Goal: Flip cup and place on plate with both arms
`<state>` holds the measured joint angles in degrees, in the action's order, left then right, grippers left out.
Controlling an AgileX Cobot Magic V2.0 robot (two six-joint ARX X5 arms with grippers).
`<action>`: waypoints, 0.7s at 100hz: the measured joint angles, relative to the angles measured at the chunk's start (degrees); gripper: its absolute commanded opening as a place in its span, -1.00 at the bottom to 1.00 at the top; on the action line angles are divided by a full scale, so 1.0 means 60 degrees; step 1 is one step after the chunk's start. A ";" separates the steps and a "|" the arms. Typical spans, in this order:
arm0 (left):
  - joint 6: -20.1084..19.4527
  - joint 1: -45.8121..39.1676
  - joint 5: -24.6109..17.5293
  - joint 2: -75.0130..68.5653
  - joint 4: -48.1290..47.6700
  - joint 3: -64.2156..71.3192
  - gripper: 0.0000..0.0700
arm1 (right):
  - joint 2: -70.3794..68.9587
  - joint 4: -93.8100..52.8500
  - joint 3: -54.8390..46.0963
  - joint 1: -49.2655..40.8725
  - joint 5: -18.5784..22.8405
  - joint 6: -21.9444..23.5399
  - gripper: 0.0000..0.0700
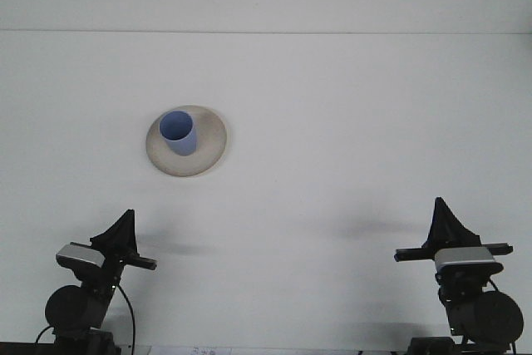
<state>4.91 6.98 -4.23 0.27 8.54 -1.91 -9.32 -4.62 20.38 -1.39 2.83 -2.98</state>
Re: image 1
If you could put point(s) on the pale blue cup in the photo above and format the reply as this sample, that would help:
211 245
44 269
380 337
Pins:
183 147

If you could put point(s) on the pale round plate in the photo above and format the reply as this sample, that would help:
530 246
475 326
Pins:
208 151

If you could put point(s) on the white printed paper sheet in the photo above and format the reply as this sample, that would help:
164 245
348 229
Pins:
195 351

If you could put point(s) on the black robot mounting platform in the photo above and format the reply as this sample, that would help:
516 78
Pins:
16 350

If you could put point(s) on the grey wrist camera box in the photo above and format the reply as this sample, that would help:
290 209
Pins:
465 257
79 254

